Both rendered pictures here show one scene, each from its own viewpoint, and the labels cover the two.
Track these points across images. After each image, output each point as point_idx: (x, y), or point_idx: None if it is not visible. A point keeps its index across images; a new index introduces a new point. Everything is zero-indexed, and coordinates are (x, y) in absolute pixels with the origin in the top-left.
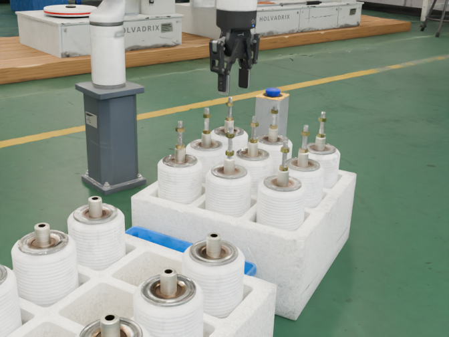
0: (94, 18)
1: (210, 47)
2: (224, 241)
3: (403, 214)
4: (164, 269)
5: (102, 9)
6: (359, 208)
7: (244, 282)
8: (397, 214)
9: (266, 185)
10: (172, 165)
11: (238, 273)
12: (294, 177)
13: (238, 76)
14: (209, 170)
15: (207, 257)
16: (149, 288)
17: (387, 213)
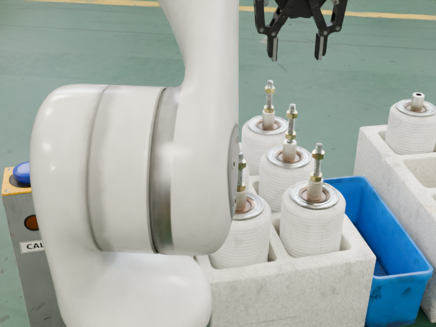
0: (210, 288)
1: (346, 1)
2: (399, 108)
3: (2, 218)
4: None
5: (155, 272)
6: (12, 252)
7: (379, 135)
8: (4, 222)
9: (287, 128)
10: (335, 189)
11: None
12: (248, 122)
13: (277, 48)
14: (302, 170)
15: (425, 107)
16: None
17: (8, 229)
